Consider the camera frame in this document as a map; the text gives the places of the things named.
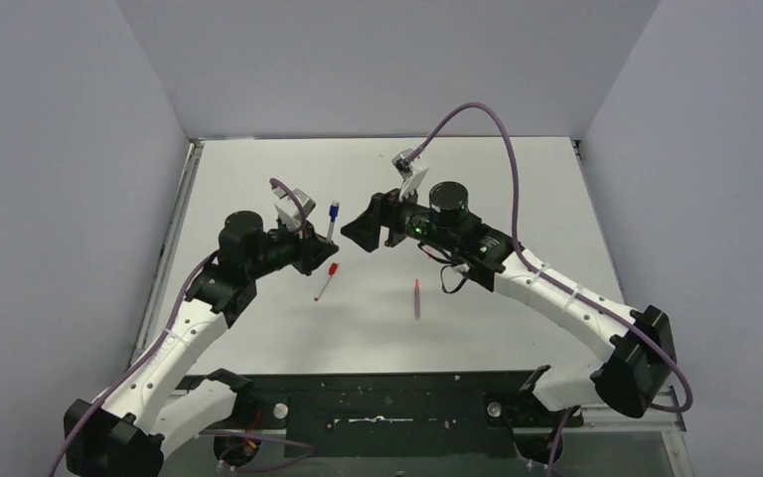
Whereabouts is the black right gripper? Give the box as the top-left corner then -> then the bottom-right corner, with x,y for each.
343,178 -> 458,252

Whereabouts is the blue pen cap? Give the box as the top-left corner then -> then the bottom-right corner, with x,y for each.
329,201 -> 340,223

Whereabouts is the white red marker pen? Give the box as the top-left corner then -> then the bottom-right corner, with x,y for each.
314,274 -> 333,302

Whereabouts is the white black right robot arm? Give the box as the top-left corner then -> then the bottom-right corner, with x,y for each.
341,181 -> 676,418

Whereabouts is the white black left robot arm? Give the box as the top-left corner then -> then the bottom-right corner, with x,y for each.
61,211 -> 339,476

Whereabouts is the pink marker pen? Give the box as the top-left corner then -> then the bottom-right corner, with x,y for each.
413,278 -> 421,321

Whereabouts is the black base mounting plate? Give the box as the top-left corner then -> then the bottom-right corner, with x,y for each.
218,371 -> 567,463

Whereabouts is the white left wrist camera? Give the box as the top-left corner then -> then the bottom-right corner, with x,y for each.
272,188 -> 316,232

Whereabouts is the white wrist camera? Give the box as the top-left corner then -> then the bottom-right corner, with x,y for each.
391,149 -> 429,202
272,188 -> 316,232

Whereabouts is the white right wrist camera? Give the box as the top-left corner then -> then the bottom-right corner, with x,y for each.
391,149 -> 429,202

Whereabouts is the left side aluminium rail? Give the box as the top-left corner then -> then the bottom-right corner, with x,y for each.
131,139 -> 204,364

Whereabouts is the aluminium frame rail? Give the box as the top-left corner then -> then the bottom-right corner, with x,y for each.
94,387 -> 687,436

